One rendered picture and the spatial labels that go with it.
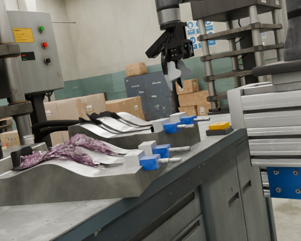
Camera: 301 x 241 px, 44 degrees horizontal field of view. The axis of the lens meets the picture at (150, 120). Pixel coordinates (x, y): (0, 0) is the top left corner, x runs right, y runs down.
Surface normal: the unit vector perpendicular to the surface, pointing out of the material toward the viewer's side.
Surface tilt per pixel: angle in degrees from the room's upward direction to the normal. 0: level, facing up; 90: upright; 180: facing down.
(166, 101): 90
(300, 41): 72
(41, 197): 90
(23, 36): 90
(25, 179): 90
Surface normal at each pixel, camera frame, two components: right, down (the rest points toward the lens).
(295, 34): -0.92, -0.11
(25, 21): 0.82, -0.07
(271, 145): -0.60, 0.20
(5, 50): 0.33, 0.06
